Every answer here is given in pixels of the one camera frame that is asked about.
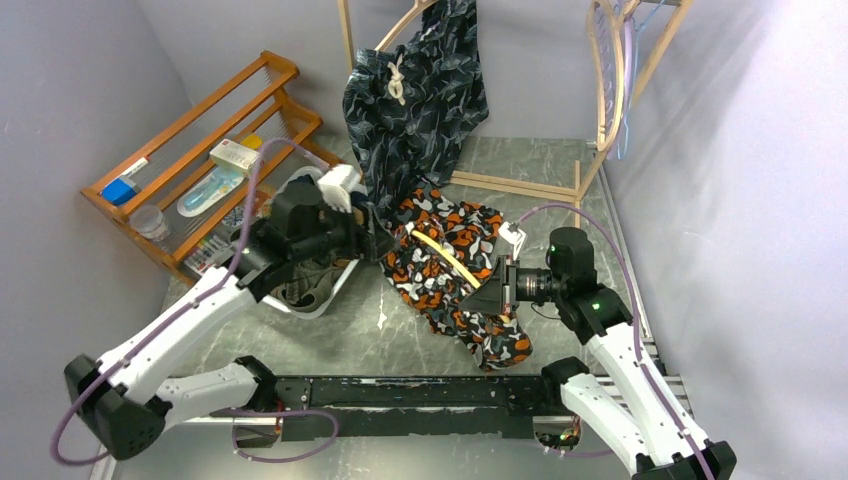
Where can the cream yellow hanger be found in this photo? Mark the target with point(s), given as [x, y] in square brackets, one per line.
[458, 266]

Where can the dark patterned shorts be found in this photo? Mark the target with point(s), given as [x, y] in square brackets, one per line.
[409, 111]

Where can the wooden clothes rack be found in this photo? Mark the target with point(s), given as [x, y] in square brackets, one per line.
[410, 23]

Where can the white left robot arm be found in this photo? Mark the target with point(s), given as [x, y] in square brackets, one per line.
[128, 397]

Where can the blue box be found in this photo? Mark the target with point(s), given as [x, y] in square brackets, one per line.
[120, 190]

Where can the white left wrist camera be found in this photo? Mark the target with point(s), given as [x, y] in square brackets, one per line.
[337, 185]

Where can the olive green shorts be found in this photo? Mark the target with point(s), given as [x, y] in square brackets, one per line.
[311, 286]

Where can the wooden hanger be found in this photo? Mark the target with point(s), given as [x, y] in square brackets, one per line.
[604, 34]

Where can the clear plastic cup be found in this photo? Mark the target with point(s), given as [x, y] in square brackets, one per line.
[150, 222]

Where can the orange wooden shelf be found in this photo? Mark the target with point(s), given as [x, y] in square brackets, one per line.
[253, 101]

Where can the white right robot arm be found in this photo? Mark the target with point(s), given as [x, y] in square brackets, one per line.
[648, 430]

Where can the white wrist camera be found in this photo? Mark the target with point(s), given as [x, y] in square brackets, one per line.
[337, 185]
[514, 236]

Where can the orange camo shorts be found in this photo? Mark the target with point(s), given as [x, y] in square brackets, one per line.
[433, 288]

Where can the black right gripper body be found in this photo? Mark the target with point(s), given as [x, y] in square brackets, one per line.
[506, 292]

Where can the light blue wire hanger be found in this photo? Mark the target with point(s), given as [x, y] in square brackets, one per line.
[633, 32]

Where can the white medicine box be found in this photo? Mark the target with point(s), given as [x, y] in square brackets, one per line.
[236, 157]

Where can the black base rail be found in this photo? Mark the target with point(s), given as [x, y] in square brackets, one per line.
[510, 406]

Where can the marker pen set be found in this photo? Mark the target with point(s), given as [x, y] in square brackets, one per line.
[200, 258]

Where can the white plastic laundry basket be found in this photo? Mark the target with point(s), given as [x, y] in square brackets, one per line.
[298, 252]

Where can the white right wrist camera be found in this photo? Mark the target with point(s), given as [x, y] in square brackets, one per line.
[514, 236]

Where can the blue blister pack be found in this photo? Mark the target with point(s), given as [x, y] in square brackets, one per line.
[219, 183]

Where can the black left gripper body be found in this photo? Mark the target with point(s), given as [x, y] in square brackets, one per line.
[364, 241]

